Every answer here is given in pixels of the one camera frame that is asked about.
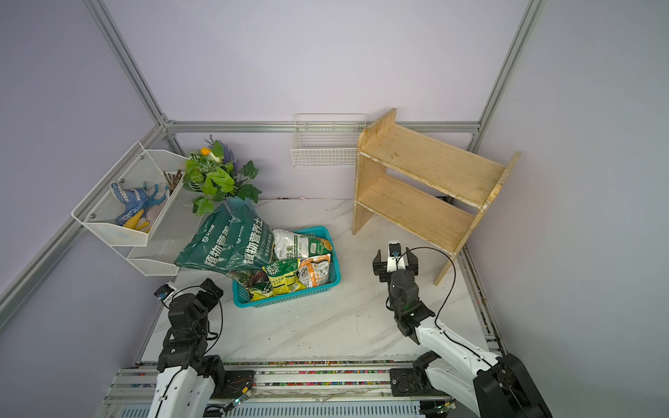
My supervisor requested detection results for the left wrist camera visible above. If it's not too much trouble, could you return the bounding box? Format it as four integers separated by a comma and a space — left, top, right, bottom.
154, 282, 178, 309

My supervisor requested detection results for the yellow toy in rack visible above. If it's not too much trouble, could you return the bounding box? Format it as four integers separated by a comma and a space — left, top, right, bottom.
123, 209, 151, 233

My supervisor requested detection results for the blue knitted glove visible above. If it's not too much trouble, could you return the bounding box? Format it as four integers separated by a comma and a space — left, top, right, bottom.
111, 182, 170, 226

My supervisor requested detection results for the orange green snack bag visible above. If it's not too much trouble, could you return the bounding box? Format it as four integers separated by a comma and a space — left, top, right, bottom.
297, 254, 331, 288

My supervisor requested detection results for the wooden two-tier shelf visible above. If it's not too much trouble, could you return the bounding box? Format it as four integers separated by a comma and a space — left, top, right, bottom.
352, 109, 521, 258

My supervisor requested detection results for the teal vase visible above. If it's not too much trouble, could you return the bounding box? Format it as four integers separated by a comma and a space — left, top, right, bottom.
225, 196, 255, 214

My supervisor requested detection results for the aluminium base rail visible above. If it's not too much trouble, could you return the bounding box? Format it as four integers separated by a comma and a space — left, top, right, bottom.
98, 357, 545, 418

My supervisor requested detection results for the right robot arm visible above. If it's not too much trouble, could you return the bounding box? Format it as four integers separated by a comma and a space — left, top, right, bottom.
372, 241, 552, 417

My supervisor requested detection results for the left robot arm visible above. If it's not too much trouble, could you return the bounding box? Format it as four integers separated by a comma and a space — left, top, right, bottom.
148, 279, 255, 417

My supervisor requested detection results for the artificial green plant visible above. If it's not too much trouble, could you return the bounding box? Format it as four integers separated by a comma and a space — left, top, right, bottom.
183, 136, 261, 216

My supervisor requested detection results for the white wire wall basket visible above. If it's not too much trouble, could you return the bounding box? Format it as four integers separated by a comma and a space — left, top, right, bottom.
290, 113, 368, 169

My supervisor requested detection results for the dark green soil bag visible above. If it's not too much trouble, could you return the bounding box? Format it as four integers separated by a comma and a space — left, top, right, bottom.
222, 205, 274, 287
174, 205, 241, 273

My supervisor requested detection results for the white green small bag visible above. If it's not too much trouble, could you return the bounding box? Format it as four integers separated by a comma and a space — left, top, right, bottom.
273, 229, 334, 260

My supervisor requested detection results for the yellow green fertilizer bag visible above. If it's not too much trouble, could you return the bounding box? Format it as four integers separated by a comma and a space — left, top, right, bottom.
248, 259, 306, 301

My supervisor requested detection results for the white mesh corner rack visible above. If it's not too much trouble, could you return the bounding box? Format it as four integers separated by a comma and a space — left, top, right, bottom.
71, 143, 200, 277

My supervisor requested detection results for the teal plastic basket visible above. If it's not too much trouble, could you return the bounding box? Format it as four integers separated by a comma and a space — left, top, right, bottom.
233, 226, 341, 308

